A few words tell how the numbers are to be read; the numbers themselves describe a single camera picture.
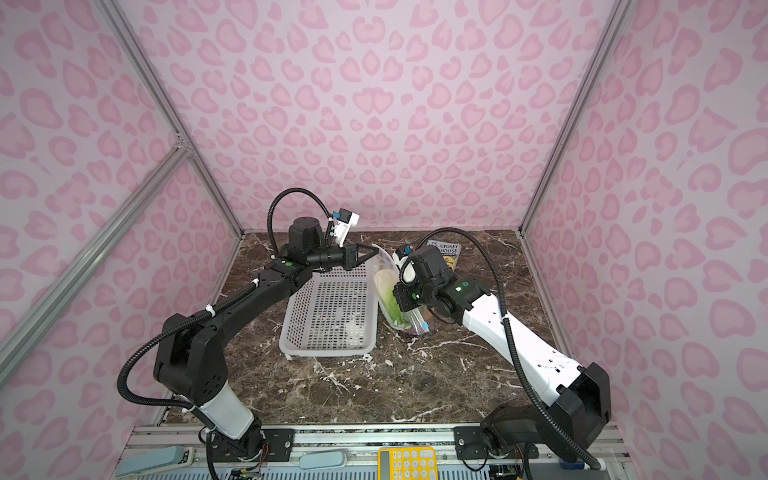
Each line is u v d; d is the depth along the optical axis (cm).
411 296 66
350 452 72
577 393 40
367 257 77
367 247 76
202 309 102
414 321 72
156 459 70
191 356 45
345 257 71
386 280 79
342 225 72
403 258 67
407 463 69
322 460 69
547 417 37
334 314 96
